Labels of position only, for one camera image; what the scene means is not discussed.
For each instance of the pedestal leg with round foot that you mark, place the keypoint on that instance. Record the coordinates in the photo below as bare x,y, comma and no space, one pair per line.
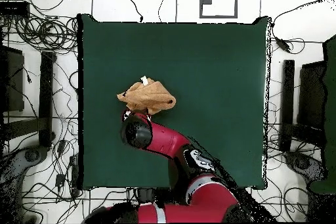
31,155
302,163

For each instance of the dark green table cloth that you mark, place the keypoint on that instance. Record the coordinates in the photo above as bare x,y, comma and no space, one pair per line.
210,76

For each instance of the black stand bar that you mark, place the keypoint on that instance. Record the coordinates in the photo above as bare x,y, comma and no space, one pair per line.
288,90
46,98

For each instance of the orange terry towel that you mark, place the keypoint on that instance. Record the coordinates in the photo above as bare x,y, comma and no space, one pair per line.
149,95

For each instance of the grey floor frame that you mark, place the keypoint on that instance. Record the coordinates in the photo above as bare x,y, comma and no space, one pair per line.
218,16

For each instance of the small black power adapter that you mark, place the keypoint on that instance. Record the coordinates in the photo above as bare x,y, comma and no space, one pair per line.
61,146
60,179

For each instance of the large black box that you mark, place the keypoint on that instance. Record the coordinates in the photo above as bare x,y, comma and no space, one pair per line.
13,82
312,90

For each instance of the flat black device box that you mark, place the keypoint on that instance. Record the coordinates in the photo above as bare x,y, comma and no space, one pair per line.
14,8

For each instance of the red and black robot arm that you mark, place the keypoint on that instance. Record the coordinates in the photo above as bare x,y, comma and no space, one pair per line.
168,137

